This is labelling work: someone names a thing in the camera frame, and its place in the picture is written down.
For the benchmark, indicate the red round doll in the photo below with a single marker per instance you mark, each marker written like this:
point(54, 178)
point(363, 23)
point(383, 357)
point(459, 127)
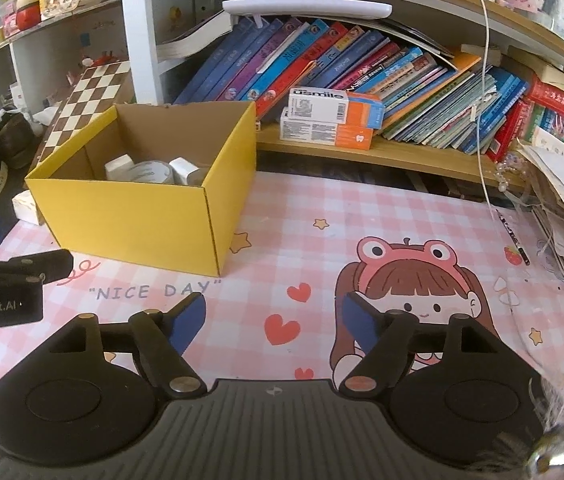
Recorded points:
point(28, 14)

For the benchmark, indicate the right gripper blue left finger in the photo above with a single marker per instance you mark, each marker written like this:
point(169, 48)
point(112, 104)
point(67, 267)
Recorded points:
point(185, 320)

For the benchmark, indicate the white foam cube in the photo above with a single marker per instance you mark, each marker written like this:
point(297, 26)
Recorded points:
point(118, 168)

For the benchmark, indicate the row of leaning books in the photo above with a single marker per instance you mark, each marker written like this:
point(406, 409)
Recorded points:
point(462, 99)

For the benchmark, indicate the lower orange white toothpaste box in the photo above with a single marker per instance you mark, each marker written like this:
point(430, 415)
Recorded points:
point(325, 133)

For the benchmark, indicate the white charger block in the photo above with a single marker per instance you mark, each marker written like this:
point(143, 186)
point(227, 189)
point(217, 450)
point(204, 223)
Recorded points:
point(187, 173)

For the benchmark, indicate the upper orange white toothpaste box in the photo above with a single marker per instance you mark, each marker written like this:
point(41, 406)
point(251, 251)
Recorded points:
point(337, 106)

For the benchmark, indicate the orange white toothpaste box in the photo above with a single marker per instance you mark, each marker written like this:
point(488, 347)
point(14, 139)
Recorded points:
point(325, 133)
point(337, 106)

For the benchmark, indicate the clear packing tape roll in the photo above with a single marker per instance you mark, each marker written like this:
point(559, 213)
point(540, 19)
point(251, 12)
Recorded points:
point(151, 171)

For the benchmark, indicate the yellow cardboard box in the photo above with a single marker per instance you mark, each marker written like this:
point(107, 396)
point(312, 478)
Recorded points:
point(169, 226)

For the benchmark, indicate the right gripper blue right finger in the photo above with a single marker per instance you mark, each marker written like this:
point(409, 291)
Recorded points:
point(364, 322)

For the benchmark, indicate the black pen on mat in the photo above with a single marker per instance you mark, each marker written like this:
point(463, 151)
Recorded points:
point(515, 252)

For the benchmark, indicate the brown white chessboard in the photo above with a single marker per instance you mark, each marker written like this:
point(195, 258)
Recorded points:
point(99, 88)

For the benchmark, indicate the thick white lying book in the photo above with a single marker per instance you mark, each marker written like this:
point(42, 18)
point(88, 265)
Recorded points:
point(197, 38)

